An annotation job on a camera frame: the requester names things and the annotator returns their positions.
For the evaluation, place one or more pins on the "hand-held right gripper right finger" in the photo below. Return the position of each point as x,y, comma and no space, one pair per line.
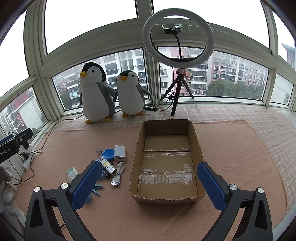
211,185

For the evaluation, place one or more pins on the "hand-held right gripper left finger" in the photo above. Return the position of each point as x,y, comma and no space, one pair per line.
85,183

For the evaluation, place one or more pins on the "teal clothespin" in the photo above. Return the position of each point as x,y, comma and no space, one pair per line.
97,190

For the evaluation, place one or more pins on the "white blue lotion tube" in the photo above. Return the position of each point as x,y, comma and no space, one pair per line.
72,175

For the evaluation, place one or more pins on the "patterned white lighter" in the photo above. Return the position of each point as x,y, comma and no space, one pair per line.
107,165

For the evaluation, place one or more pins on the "cardboard box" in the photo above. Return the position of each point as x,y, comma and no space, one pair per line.
166,166

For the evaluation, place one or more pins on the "person's left hand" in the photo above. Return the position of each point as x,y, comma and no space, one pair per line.
8,194

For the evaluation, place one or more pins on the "white power strip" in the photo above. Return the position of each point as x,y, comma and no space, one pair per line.
27,162

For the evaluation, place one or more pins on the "blue round tape measure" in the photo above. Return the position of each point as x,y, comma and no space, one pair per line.
108,154

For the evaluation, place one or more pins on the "pink blanket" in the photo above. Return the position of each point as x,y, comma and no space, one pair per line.
231,143

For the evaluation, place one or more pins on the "checkered cloth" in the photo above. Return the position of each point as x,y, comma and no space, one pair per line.
219,112

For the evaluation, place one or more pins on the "large penguin plush toy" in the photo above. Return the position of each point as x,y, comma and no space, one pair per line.
94,97

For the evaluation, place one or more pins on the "small penguin plush toy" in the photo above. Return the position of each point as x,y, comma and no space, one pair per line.
130,95

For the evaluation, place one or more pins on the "black gooseneck phone holder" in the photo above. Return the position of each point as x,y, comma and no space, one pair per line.
172,29

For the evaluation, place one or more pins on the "white wall charger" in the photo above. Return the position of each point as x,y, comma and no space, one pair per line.
120,153

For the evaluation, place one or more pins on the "white window frame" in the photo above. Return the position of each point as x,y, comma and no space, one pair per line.
141,25

